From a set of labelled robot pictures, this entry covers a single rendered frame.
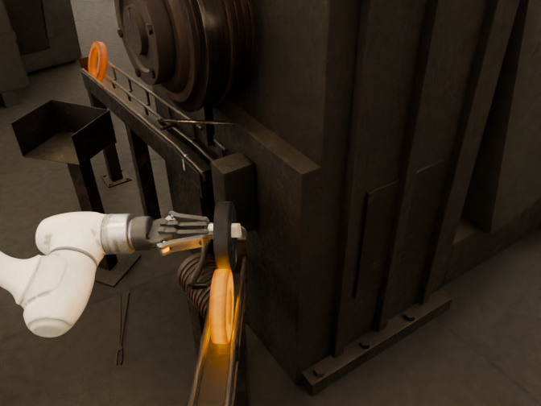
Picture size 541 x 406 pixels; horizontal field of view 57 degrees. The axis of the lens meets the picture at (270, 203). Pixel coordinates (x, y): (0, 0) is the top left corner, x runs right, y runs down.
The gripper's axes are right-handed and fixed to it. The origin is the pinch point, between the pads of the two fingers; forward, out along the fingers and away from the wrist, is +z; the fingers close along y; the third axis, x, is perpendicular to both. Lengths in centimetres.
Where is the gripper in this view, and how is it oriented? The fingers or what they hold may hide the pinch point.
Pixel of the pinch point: (225, 230)
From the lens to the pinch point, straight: 110.6
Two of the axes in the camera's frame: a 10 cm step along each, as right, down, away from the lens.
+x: -0.6, -8.0, -6.0
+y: -0.3, 6.0, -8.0
